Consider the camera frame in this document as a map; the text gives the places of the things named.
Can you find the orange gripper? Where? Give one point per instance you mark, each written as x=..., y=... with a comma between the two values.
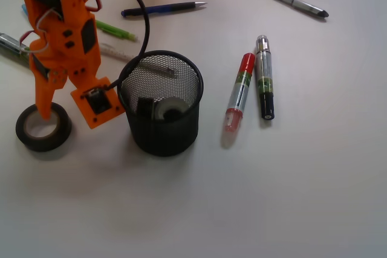
x=67, y=47

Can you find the large black tape roll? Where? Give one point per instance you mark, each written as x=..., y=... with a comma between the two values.
x=48, y=142

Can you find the small black tape roll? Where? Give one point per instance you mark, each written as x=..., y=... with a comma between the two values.
x=145, y=107

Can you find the clear tape roll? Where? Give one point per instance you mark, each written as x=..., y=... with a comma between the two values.
x=170, y=109

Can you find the white pen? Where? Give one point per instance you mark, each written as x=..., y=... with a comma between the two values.
x=110, y=51

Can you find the light blue pen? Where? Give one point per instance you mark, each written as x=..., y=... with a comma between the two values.
x=24, y=9

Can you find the dark blue ballpoint pen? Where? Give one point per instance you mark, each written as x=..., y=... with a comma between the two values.
x=160, y=9

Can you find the black mesh pen holder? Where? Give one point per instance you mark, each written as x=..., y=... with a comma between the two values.
x=161, y=74

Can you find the blue cap marker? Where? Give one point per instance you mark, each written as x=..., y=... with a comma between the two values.
x=14, y=47

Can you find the green mechanical pencil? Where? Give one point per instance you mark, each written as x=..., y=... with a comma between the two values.
x=114, y=31

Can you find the red cap marker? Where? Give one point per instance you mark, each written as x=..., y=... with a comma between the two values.
x=237, y=101

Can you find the black cap marker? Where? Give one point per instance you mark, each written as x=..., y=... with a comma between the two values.
x=265, y=78

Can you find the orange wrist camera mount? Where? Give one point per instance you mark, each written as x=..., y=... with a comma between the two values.
x=97, y=104

